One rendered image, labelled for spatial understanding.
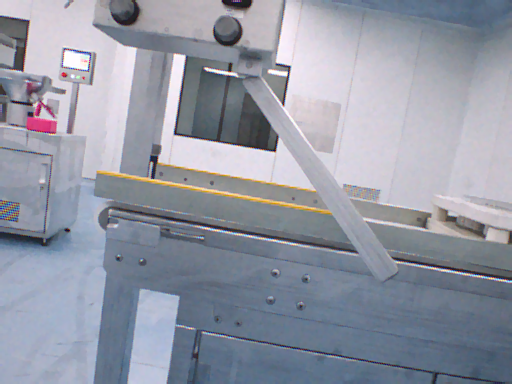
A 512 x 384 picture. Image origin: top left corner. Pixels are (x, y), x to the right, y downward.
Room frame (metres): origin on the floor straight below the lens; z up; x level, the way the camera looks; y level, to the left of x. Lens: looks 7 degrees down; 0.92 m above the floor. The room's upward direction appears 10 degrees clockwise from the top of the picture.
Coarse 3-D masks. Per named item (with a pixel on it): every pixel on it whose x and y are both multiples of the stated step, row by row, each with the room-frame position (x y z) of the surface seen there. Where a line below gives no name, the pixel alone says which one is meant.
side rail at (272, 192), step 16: (160, 176) 0.80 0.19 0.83; (176, 176) 0.80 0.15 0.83; (192, 176) 0.80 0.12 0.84; (208, 176) 0.80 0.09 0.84; (224, 176) 0.79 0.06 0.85; (240, 192) 0.79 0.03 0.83; (256, 192) 0.79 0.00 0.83; (272, 192) 0.79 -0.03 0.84; (288, 192) 0.79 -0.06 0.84; (304, 192) 0.79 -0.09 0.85; (320, 208) 0.79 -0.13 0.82; (368, 208) 0.78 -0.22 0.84; (384, 208) 0.78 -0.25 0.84; (400, 208) 0.78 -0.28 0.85; (416, 224) 0.78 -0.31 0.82
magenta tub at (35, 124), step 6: (30, 120) 2.68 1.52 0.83; (36, 120) 2.68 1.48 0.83; (42, 120) 2.68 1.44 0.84; (48, 120) 2.69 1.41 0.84; (54, 120) 2.80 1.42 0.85; (30, 126) 2.68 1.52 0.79; (36, 126) 2.68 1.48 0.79; (42, 126) 2.68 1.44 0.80; (48, 126) 2.69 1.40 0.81; (54, 126) 2.76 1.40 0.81; (48, 132) 2.69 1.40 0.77; (54, 132) 2.77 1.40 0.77
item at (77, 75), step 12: (72, 48) 3.05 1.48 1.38; (60, 60) 3.04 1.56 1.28; (72, 60) 3.05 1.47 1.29; (84, 60) 3.06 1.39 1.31; (60, 72) 3.04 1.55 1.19; (72, 72) 3.05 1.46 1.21; (84, 72) 3.06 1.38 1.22; (72, 84) 3.09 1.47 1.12; (84, 84) 3.08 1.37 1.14; (72, 96) 3.09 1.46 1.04; (72, 108) 3.09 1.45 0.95; (72, 120) 3.10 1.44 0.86; (72, 132) 3.11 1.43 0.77
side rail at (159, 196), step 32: (96, 192) 0.53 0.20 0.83; (128, 192) 0.53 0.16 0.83; (160, 192) 0.53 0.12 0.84; (192, 192) 0.52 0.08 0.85; (256, 224) 0.52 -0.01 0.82; (288, 224) 0.52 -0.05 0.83; (320, 224) 0.52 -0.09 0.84; (384, 224) 0.52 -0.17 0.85; (448, 256) 0.51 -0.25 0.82; (480, 256) 0.51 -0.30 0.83
